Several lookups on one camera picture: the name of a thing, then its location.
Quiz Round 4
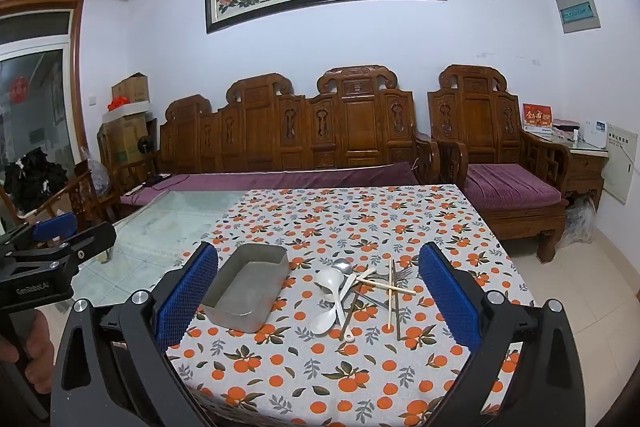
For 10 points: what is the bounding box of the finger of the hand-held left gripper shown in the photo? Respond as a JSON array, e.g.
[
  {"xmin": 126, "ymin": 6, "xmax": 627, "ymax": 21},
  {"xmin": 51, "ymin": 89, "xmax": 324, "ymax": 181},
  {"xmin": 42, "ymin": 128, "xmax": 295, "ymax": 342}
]
[
  {"xmin": 0, "ymin": 212, "xmax": 79, "ymax": 258},
  {"xmin": 10, "ymin": 222, "xmax": 118, "ymax": 278}
]

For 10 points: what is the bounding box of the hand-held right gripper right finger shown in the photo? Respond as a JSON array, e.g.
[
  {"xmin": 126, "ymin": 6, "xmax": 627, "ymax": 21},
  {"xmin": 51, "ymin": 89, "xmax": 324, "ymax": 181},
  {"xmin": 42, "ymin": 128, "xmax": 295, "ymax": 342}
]
[{"xmin": 417, "ymin": 242, "xmax": 586, "ymax": 427}]

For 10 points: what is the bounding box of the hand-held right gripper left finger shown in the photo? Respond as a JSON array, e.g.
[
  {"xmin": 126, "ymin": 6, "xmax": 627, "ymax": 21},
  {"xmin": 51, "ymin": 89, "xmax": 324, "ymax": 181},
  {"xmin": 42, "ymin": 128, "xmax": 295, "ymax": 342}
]
[{"xmin": 50, "ymin": 242, "xmax": 221, "ymax": 427}]

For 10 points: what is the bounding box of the metal fork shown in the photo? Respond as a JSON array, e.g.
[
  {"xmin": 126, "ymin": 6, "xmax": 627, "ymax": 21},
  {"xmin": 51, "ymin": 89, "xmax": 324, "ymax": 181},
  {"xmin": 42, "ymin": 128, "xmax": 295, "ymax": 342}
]
[
  {"xmin": 356, "ymin": 289, "xmax": 401, "ymax": 310},
  {"xmin": 370, "ymin": 268, "xmax": 416, "ymax": 284}
]

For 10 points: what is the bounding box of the dark brown chopstick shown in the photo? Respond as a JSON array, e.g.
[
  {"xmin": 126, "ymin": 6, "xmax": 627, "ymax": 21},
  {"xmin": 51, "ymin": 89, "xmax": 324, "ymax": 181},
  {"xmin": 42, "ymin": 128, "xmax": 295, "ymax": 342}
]
[
  {"xmin": 343, "ymin": 284, "xmax": 362, "ymax": 328},
  {"xmin": 393, "ymin": 261, "xmax": 402, "ymax": 342}
]

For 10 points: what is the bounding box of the rectangular metal tray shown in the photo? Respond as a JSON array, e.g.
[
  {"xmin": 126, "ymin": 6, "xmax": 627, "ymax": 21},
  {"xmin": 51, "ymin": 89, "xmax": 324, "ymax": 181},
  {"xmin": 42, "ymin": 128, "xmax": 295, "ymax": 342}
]
[{"xmin": 201, "ymin": 243, "xmax": 290, "ymax": 334}]

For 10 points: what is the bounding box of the light bamboo chopstick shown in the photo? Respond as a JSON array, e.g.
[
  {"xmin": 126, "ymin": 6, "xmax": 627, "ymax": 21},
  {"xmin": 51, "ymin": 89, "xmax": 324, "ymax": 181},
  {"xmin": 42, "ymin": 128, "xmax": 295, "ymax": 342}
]
[
  {"xmin": 360, "ymin": 278, "xmax": 417, "ymax": 295},
  {"xmin": 384, "ymin": 256, "xmax": 395, "ymax": 333}
]

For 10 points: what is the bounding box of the small long-handled white spoon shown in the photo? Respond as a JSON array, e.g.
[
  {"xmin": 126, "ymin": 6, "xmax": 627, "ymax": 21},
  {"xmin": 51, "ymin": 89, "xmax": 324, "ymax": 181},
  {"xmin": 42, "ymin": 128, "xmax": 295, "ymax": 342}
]
[{"xmin": 341, "ymin": 272, "xmax": 371, "ymax": 342}]

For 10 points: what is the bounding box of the large white ceramic spoon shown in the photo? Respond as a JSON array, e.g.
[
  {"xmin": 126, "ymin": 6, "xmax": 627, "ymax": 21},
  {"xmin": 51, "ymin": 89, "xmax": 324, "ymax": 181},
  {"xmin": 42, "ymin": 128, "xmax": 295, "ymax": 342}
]
[{"xmin": 313, "ymin": 267, "xmax": 345, "ymax": 300}]

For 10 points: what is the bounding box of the white plastic spork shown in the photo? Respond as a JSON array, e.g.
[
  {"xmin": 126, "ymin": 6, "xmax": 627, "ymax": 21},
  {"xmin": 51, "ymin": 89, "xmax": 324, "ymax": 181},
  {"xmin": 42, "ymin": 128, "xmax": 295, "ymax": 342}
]
[{"xmin": 309, "ymin": 296, "xmax": 347, "ymax": 336}]

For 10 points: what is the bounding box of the person's left hand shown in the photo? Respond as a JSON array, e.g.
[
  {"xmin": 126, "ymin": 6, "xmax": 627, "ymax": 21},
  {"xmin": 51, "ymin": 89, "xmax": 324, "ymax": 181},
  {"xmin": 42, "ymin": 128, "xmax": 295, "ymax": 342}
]
[{"xmin": 0, "ymin": 309, "xmax": 55, "ymax": 380}]

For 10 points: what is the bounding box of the wooden side chair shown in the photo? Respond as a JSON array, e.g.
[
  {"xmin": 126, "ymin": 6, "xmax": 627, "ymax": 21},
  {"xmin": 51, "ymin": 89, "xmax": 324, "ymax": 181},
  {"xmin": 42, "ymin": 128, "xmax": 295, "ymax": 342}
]
[{"xmin": 0, "ymin": 159, "xmax": 121, "ymax": 238}]

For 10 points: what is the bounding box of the black cloth pile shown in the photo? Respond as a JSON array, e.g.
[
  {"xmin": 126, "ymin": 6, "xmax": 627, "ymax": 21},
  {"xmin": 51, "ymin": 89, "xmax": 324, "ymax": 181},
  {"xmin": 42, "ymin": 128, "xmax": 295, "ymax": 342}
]
[{"xmin": 2, "ymin": 147, "xmax": 68, "ymax": 210}]

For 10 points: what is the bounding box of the clear plastic bag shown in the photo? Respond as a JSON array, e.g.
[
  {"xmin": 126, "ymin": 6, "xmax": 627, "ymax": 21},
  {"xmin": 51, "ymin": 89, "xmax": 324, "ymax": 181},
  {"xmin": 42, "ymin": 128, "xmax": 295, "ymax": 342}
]
[{"xmin": 80, "ymin": 147, "xmax": 113, "ymax": 198}]

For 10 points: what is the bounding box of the large cardboard box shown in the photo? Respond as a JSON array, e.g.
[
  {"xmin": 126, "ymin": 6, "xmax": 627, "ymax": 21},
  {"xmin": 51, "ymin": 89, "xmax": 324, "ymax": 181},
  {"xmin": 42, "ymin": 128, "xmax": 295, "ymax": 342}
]
[{"xmin": 100, "ymin": 109, "xmax": 151, "ymax": 168}]

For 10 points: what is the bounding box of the orange print tablecloth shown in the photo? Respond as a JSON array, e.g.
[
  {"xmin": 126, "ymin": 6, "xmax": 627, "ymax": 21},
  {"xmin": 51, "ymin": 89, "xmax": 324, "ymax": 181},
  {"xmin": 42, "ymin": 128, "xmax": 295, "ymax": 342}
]
[{"xmin": 165, "ymin": 184, "xmax": 533, "ymax": 427}]

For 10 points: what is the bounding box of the square purple armchair cushion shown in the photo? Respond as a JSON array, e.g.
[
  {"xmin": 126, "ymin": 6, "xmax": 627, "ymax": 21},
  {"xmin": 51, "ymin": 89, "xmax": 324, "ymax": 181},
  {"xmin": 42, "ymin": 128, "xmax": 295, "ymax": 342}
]
[{"xmin": 465, "ymin": 163, "xmax": 570, "ymax": 212}]

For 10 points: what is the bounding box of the red round window decal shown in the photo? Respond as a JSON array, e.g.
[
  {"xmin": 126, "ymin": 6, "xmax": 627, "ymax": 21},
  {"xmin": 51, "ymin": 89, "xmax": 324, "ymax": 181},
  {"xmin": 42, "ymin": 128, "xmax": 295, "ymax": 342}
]
[{"xmin": 9, "ymin": 76, "xmax": 31, "ymax": 104}]

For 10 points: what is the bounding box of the long purple sofa cushion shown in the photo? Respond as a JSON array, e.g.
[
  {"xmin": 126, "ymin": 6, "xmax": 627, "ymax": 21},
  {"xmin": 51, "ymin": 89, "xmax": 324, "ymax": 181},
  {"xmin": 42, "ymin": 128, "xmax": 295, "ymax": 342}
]
[{"xmin": 119, "ymin": 161, "xmax": 421, "ymax": 208}]

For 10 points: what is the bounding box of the crumpled plastic bag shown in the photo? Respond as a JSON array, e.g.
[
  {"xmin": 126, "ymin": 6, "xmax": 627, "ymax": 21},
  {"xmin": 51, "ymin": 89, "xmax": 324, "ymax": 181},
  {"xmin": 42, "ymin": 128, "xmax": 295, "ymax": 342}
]
[{"xmin": 557, "ymin": 197, "xmax": 598, "ymax": 250}]

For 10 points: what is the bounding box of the small cardboard box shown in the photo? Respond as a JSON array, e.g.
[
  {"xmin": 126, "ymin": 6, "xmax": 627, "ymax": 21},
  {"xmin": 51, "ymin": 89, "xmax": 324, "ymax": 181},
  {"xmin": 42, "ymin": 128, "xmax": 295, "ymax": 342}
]
[{"xmin": 111, "ymin": 73, "xmax": 150, "ymax": 108}]

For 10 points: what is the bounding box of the carved wooden armchair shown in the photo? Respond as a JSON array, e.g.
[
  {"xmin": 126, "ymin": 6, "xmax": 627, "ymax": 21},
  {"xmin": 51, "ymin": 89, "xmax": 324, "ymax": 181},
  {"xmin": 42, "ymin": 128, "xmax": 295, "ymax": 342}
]
[{"xmin": 426, "ymin": 64, "xmax": 571, "ymax": 263}]

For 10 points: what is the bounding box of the carved wooden sofa bench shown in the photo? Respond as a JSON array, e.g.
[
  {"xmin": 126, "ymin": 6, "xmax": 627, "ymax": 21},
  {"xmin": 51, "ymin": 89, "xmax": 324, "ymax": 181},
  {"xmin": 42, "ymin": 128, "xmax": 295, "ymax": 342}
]
[{"xmin": 157, "ymin": 66, "xmax": 441, "ymax": 185}]

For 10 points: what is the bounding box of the wooden side table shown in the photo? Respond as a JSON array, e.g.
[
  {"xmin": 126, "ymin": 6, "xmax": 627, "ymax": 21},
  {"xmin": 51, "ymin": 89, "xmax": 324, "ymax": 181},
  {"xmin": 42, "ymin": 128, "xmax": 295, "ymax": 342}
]
[{"xmin": 525, "ymin": 129, "xmax": 610, "ymax": 228}]

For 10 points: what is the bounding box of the red gift box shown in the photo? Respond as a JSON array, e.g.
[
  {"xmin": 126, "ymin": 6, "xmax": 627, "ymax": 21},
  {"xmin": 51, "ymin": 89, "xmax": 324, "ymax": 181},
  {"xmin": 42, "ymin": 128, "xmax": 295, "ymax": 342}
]
[{"xmin": 522, "ymin": 103, "xmax": 555, "ymax": 135}]

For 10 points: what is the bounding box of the flat white box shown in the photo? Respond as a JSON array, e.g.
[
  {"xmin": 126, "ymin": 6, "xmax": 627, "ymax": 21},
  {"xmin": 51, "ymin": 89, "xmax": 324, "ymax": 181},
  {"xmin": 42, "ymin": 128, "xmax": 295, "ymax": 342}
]
[{"xmin": 551, "ymin": 119, "xmax": 581, "ymax": 140}]

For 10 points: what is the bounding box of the white box device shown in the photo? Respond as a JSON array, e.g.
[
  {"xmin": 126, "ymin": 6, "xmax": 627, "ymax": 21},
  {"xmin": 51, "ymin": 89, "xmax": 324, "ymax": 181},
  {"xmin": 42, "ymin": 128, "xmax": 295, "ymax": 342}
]
[{"xmin": 580, "ymin": 119, "xmax": 608, "ymax": 148}]

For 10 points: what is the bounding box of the white electrical panel box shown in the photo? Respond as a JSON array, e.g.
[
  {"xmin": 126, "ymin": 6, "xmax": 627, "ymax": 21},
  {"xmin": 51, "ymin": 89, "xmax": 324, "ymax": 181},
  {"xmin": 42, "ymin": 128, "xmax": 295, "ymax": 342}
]
[{"xmin": 556, "ymin": 0, "xmax": 601, "ymax": 34}]

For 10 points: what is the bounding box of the black cable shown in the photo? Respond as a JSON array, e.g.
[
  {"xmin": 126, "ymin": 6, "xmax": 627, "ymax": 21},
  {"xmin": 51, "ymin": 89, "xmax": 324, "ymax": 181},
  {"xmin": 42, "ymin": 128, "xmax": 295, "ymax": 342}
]
[{"xmin": 125, "ymin": 174, "xmax": 191, "ymax": 198}]

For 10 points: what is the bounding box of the wooden door frame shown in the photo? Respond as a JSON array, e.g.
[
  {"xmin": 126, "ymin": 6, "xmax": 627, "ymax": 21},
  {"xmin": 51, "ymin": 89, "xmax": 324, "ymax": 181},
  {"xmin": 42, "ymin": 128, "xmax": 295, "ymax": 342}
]
[{"xmin": 0, "ymin": 0, "xmax": 88, "ymax": 152}]

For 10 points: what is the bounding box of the white wall cabinet panel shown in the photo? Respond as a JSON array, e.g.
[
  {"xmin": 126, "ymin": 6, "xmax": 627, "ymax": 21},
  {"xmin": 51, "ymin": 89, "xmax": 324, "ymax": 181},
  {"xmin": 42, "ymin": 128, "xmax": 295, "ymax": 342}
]
[{"xmin": 602, "ymin": 124, "xmax": 638, "ymax": 206}]

